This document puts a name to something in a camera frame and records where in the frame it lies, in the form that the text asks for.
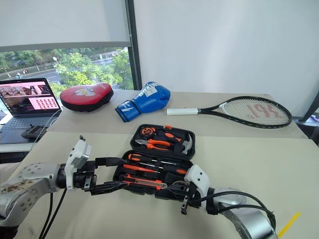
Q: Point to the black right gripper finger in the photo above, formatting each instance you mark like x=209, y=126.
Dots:
x=180, y=184
x=174, y=192

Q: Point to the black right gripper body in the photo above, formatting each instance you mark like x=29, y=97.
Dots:
x=192, y=199

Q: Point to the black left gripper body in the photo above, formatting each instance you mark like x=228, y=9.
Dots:
x=81, y=178

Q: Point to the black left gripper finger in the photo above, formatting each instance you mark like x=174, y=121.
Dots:
x=109, y=161
x=107, y=188

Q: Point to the long thin-shaft screwdriver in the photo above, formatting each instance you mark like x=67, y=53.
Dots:
x=134, y=157

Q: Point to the orange black utility knife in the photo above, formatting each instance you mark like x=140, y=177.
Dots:
x=139, y=181

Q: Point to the black tool case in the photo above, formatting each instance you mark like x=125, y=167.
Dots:
x=139, y=178

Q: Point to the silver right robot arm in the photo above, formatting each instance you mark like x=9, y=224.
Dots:
x=249, y=221

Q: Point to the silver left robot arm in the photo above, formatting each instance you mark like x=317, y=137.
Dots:
x=30, y=184

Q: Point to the claw hammer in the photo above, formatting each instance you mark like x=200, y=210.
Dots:
x=188, y=145

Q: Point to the orange black tape measure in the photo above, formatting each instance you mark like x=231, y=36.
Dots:
x=147, y=131

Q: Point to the black handheld controller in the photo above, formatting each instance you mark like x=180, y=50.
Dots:
x=33, y=132

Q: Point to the red boxing focus pad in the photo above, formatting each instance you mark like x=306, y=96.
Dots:
x=84, y=97

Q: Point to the black white tennis racket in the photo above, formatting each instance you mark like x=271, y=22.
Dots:
x=182, y=111

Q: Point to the blue boxing glove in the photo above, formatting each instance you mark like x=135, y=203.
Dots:
x=149, y=99

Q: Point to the open laptop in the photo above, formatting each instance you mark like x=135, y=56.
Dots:
x=27, y=117

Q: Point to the yellow tape strip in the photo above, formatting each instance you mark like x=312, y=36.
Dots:
x=289, y=225

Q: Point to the white roller blind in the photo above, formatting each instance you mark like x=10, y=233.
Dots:
x=62, y=22

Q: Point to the purple packet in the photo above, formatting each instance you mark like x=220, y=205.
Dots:
x=315, y=117

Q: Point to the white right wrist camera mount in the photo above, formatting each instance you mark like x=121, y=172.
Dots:
x=199, y=178

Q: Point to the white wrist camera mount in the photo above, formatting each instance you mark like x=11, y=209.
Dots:
x=199, y=178
x=77, y=154

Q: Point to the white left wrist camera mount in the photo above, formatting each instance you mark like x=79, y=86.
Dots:
x=77, y=154

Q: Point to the black window frame post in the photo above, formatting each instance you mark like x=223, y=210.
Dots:
x=134, y=49

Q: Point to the black metal frame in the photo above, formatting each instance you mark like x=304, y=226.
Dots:
x=311, y=104

